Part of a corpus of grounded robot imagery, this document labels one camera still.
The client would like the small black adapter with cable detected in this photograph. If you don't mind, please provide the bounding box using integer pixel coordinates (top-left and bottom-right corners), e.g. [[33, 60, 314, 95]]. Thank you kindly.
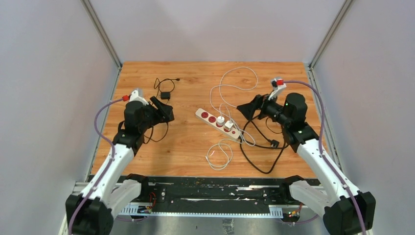
[[153, 78, 180, 101]]

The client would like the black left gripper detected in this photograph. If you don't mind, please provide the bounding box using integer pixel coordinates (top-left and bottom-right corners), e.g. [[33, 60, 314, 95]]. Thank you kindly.
[[139, 96, 172, 133]]

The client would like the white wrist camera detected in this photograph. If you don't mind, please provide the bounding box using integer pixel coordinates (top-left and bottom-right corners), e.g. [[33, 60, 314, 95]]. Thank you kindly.
[[268, 77, 287, 100], [129, 88, 149, 105]]

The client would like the white red power strip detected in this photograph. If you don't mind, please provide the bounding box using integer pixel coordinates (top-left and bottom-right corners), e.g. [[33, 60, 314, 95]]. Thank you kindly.
[[195, 108, 241, 141]]

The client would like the white round adapter cable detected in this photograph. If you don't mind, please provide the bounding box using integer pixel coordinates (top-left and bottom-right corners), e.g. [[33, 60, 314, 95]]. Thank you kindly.
[[209, 66, 259, 147]]

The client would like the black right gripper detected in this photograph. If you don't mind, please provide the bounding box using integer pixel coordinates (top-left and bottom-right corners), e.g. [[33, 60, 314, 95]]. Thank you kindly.
[[236, 91, 290, 128]]

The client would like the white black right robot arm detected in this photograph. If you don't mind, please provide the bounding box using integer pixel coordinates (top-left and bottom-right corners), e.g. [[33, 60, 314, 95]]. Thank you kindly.
[[237, 93, 376, 235]]

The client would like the black mounting base plate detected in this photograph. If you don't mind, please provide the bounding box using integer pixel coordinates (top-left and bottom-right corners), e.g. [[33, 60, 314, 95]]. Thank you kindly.
[[133, 176, 300, 214]]

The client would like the white round plug adapter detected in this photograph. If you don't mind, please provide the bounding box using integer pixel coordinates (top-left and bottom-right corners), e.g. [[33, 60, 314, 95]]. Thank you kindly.
[[216, 116, 225, 127]]

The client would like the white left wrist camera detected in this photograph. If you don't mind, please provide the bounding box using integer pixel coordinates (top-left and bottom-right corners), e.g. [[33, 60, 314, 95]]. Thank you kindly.
[[129, 88, 149, 105]]

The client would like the aluminium frame rail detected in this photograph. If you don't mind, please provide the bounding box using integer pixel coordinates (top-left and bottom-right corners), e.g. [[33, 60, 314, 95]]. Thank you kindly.
[[304, 63, 364, 208]]

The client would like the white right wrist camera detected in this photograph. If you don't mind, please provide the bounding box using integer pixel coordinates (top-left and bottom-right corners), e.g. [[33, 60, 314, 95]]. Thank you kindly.
[[268, 77, 287, 100]]

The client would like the black power strip cord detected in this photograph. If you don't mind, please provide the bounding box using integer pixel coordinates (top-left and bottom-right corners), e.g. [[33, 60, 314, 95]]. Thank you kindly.
[[238, 113, 289, 175]]

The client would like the white square charger with sticker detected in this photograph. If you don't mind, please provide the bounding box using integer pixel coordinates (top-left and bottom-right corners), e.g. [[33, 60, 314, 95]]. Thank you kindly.
[[224, 120, 234, 132]]

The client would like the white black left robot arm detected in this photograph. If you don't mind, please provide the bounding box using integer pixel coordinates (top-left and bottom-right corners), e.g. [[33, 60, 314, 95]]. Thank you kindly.
[[65, 95, 174, 235]]

